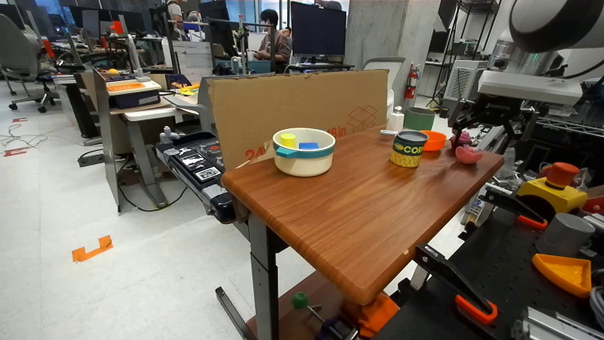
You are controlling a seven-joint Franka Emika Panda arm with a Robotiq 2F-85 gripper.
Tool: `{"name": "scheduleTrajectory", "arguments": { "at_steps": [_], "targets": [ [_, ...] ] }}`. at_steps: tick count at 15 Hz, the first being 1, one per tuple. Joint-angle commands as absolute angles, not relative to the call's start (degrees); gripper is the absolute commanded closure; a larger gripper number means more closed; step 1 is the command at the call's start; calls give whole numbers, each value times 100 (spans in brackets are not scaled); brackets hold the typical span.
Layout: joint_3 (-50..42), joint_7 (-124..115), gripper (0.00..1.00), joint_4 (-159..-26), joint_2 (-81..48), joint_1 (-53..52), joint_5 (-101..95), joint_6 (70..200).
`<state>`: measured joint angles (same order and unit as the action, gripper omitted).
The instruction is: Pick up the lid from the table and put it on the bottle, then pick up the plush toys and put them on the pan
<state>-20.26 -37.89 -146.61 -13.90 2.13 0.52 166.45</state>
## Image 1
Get light grey cylinder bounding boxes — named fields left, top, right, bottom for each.
left=542, top=212, right=597, bottom=257

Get grey wrist camera bar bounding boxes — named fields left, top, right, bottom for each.
left=476, top=68, right=586, bottom=108

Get black equipment tray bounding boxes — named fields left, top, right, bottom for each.
left=153, top=129, right=238, bottom=225

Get black clamp orange handle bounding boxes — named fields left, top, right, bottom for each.
left=480, top=187, right=552, bottom=233
left=412, top=244, right=501, bottom=329

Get white panel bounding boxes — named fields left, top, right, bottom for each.
left=342, top=0, right=408, bottom=72

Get green knob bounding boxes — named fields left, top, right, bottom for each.
left=291, top=291, right=312, bottom=312

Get pink plush toy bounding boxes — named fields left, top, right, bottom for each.
left=453, top=144, right=486, bottom=168

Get yellow corn can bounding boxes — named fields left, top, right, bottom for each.
left=389, top=131, right=431, bottom=170

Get seated person dark hair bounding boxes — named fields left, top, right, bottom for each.
left=253, top=8, right=295, bottom=64

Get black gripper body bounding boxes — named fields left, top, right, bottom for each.
left=469, top=100, right=525, bottom=129

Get red fire extinguisher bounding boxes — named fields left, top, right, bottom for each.
left=402, top=63, right=421, bottom=102

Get orange plastic wedge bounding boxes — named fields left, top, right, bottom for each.
left=531, top=251, right=595, bottom=299

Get black metal equipment frame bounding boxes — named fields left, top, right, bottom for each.
left=516, top=100, right=604, bottom=185

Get orange plastic bracket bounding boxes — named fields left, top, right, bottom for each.
left=357, top=291, right=402, bottom=338

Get grey desk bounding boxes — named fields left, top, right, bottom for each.
left=93, top=68, right=178, bottom=214

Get orange topped device box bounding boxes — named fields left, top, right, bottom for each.
left=104, top=76, right=165, bottom=110

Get yellow toy block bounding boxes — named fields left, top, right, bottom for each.
left=278, top=131, right=299, bottom=151

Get wooden table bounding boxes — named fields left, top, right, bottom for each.
left=214, top=125, right=506, bottom=340

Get black perforated breadboard table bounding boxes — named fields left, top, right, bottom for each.
left=376, top=200, right=604, bottom=340

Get yellow emergency stop button box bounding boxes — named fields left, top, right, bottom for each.
left=516, top=161, right=591, bottom=214

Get cream pot teal handles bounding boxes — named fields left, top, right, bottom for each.
left=270, top=127, right=338, bottom=180

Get grey round plastic lid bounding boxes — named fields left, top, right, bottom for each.
left=395, top=131, right=431, bottom=144

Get brown cardboard board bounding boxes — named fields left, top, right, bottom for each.
left=206, top=68, right=391, bottom=174

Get aluminium extrusion rail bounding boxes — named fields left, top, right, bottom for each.
left=512, top=306, right=604, bottom=340

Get grey swivel chair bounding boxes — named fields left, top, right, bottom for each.
left=0, top=12, right=63, bottom=114

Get white shaker bottle grey cap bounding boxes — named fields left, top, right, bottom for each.
left=387, top=104, right=406, bottom=132

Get green plastic container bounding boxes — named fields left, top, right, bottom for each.
left=402, top=106, right=438, bottom=132

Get orange floor tape marker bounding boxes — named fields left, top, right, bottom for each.
left=70, top=234, right=116, bottom=265

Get black monitor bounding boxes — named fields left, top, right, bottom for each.
left=289, top=0, right=348, bottom=63

